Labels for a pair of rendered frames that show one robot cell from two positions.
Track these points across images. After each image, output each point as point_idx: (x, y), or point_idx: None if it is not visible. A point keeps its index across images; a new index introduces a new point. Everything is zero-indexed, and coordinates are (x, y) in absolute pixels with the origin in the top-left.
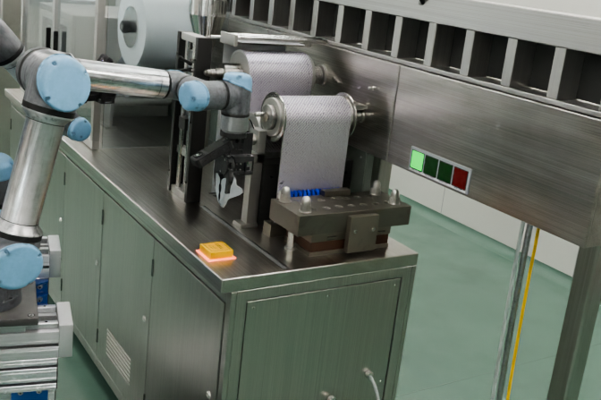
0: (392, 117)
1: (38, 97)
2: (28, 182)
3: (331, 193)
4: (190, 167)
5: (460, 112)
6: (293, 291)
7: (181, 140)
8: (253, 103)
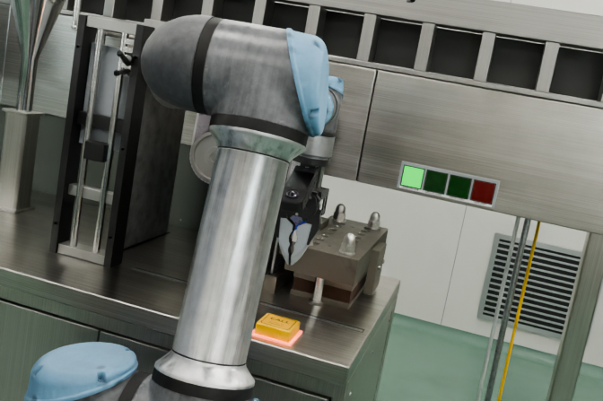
0: (364, 130)
1: (288, 111)
2: (256, 280)
3: (321, 226)
4: (118, 215)
5: (478, 120)
6: (365, 357)
7: (83, 176)
8: (202, 118)
